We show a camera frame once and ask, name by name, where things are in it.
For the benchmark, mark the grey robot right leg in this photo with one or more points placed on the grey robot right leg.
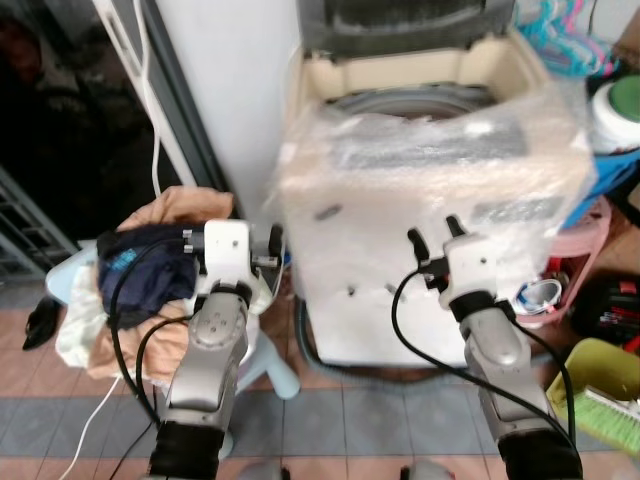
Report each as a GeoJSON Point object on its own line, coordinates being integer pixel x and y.
{"type": "Point", "coordinates": [426, 470]}

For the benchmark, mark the grey robot leg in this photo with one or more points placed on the grey robot leg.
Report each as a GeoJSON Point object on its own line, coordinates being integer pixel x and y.
{"type": "Point", "coordinates": [426, 470]}
{"type": "Point", "coordinates": [262, 472]}

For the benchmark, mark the grey robot left leg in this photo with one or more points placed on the grey robot left leg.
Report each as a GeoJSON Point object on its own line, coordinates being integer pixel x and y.
{"type": "Point", "coordinates": [262, 472]}

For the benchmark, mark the green bristle brush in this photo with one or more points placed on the green bristle brush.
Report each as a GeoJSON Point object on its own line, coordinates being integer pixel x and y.
{"type": "Point", "coordinates": [605, 420]}

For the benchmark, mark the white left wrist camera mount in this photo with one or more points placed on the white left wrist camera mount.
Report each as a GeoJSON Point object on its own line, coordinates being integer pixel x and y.
{"type": "Point", "coordinates": [227, 252]}

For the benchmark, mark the beige cloth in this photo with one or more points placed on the beige cloth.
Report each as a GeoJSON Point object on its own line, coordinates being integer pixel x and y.
{"type": "Point", "coordinates": [185, 205]}

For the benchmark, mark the shiny metal cup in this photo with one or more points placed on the shiny metal cup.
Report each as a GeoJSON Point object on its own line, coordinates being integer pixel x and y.
{"type": "Point", "coordinates": [538, 297]}

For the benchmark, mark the peach garment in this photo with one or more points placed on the peach garment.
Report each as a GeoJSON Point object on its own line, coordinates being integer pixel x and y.
{"type": "Point", "coordinates": [160, 355]}

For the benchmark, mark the white garment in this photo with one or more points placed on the white garment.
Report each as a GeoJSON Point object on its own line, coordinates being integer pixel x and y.
{"type": "Point", "coordinates": [78, 330]}

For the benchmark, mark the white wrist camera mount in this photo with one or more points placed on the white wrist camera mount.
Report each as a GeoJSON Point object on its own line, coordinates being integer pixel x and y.
{"type": "Point", "coordinates": [227, 252]}
{"type": "Point", "coordinates": [470, 265]}

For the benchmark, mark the clear plastic washer cover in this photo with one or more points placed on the clear plastic washer cover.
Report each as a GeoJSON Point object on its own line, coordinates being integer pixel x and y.
{"type": "Point", "coordinates": [330, 180]}

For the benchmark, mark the turquoise plastic hanger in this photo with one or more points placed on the turquoise plastic hanger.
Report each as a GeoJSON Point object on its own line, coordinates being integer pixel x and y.
{"type": "Point", "coordinates": [545, 40]}

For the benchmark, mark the blue plastic basin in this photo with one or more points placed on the blue plastic basin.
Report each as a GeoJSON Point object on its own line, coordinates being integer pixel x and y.
{"type": "Point", "coordinates": [610, 175]}

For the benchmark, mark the brown cardboard box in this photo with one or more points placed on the brown cardboard box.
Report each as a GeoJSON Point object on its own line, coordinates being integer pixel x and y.
{"type": "Point", "coordinates": [628, 42]}

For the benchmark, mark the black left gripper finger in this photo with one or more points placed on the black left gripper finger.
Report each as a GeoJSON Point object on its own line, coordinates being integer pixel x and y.
{"type": "Point", "coordinates": [277, 245]}
{"type": "Point", "coordinates": [191, 250]}

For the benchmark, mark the dark grey washer lid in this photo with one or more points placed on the dark grey washer lid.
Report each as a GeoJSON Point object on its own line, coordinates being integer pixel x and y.
{"type": "Point", "coordinates": [405, 22]}

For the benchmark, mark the red stick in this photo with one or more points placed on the red stick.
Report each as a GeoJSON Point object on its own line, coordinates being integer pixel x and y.
{"type": "Point", "coordinates": [632, 344]}

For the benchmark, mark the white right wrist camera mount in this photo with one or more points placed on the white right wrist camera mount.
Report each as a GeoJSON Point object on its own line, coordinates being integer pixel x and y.
{"type": "Point", "coordinates": [470, 265]}

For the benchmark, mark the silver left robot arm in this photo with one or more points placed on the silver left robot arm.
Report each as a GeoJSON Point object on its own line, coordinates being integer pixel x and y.
{"type": "Point", "coordinates": [215, 345]}

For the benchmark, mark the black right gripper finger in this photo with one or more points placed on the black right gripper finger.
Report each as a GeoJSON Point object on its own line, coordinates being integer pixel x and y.
{"type": "Point", "coordinates": [419, 247]}
{"type": "Point", "coordinates": [456, 226]}

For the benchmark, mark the pink plastic stool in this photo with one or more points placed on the pink plastic stool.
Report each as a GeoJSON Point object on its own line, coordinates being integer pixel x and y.
{"type": "Point", "coordinates": [590, 240]}

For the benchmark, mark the white top-load washing machine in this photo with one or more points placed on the white top-load washing machine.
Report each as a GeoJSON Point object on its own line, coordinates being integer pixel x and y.
{"type": "Point", "coordinates": [375, 310]}

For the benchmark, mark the pink plastic hanger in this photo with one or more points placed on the pink plastic hanger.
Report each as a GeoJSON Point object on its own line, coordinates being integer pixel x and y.
{"type": "Point", "coordinates": [590, 55]}

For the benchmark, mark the white jar with green lid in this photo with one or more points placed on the white jar with green lid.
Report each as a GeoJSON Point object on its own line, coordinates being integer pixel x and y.
{"type": "Point", "coordinates": [615, 115]}

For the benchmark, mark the navy blue garment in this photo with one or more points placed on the navy blue garment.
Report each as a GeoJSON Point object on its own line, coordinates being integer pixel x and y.
{"type": "Point", "coordinates": [145, 275]}

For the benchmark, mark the green plastic dustpan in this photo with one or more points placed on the green plastic dustpan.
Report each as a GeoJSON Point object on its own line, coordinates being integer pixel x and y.
{"type": "Point", "coordinates": [590, 365]}

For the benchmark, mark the grey metal grille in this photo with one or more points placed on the grey metal grille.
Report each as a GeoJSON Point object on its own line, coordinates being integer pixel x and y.
{"type": "Point", "coordinates": [30, 235]}

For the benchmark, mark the black and red box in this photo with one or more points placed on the black and red box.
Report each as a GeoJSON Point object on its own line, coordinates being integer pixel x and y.
{"type": "Point", "coordinates": [605, 310]}

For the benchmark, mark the white door frame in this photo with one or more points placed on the white door frame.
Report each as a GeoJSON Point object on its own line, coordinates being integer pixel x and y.
{"type": "Point", "coordinates": [135, 70]}

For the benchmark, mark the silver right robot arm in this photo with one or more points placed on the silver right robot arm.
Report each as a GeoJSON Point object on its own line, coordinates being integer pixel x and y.
{"type": "Point", "coordinates": [500, 350]}

